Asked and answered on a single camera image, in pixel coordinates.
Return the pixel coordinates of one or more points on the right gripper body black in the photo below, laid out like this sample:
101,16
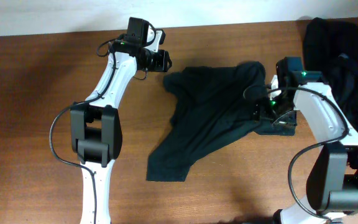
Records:
281,112

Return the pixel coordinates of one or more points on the black t-shirt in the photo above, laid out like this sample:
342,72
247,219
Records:
215,107

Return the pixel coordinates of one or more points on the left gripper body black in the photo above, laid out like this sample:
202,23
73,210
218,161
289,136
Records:
163,61

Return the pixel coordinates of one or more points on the pile of black clothes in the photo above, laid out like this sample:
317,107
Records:
331,47

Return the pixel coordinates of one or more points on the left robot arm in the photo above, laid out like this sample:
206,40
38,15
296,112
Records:
96,134

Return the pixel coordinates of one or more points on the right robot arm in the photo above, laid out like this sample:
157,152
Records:
332,185

